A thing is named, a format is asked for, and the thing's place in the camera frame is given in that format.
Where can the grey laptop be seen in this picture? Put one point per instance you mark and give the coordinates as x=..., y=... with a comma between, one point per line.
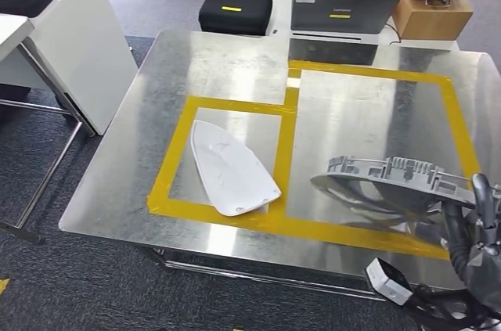
x=348, y=4

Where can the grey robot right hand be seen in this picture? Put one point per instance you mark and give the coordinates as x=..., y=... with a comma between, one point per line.
x=485, y=277

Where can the grey plastic wheel hubcap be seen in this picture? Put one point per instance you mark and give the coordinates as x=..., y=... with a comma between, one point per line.
x=391, y=183

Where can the steel workbench table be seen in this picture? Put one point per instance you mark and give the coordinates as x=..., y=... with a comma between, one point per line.
x=195, y=69

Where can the brown wooden box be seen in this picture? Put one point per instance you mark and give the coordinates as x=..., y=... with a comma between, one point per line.
x=430, y=20

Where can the yellow floor tape line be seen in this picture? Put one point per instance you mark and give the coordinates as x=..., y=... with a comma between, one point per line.
x=3, y=285

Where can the white plastic cover part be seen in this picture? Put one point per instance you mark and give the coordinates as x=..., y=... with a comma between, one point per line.
x=231, y=173

